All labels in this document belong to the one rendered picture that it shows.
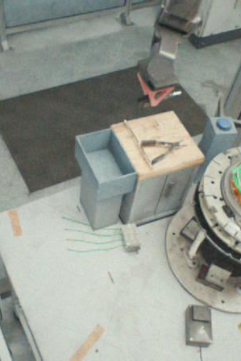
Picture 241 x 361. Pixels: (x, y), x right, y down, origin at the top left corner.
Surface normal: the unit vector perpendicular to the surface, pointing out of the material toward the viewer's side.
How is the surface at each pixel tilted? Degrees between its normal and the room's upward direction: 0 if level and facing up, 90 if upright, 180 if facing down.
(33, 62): 0
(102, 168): 0
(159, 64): 91
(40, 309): 0
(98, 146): 90
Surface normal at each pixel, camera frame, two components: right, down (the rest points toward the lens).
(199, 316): 0.11, -0.60
